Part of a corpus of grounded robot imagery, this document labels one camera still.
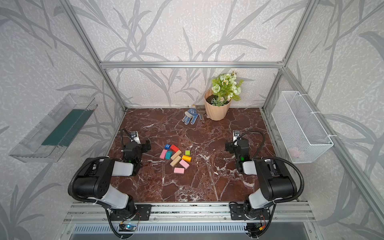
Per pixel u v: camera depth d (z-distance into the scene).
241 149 0.71
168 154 0.93
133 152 0.72
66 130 0.61
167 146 0.97
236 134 0.81
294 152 0.72
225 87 0.96
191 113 1.16
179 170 0.87
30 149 0.59
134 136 0.80
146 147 0.87
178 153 0.95
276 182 0.45
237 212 0.73
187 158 0.92
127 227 0.71
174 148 0.96
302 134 0.62
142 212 0.74
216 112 1.03
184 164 0.90
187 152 0.94
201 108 1.16
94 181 0.45
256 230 0.70
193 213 0.75
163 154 0.94
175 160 0.91
